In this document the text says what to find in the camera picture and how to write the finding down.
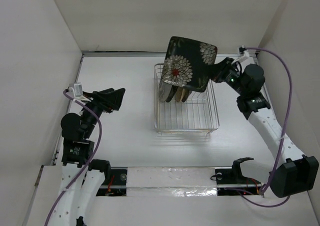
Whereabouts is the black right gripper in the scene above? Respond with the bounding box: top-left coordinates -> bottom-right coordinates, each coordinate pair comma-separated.
202,56 -> 248,96

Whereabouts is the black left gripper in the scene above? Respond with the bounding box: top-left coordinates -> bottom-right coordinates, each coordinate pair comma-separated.
81,86 -> 125,137

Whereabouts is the black floral square plate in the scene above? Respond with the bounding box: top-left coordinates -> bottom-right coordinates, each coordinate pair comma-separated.
161,36 -> 218,92

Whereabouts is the cream plate brown rim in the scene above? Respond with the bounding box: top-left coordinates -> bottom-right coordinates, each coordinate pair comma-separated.
181,89 -> 192,103

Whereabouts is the beige leaf pattern plate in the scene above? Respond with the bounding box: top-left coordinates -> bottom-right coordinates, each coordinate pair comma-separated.
174,87 -> 187,103

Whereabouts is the cream plate black glossy rim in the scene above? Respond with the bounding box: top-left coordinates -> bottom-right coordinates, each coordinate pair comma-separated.
165,86 -> 178,102

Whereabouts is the grey reindeer round plate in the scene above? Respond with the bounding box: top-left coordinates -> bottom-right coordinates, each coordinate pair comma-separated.
158,81 -> 172,102

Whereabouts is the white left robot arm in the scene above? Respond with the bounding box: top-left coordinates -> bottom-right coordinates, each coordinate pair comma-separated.
44,84 -> 126,226

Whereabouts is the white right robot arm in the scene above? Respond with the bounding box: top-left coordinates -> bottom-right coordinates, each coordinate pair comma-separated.
211,57 -> 319,198

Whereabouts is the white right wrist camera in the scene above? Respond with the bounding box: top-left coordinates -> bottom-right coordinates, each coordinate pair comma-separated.
233,45 -> 250,63

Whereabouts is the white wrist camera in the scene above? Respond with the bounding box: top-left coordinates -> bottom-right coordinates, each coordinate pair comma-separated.
66,83 -> 86,101
233,45 -> 250,63

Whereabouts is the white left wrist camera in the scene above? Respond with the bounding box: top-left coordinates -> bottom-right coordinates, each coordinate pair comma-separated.
66,83 -> 86,101

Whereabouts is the steel wire dish rack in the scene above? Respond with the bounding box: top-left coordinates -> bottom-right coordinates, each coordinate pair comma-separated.
154,63 -> 220,134

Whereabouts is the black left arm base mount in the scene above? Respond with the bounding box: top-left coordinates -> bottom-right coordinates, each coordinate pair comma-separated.
96,168 -> 128,197

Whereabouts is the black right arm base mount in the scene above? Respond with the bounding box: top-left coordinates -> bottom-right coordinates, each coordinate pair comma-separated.
210,157 -> 262,196

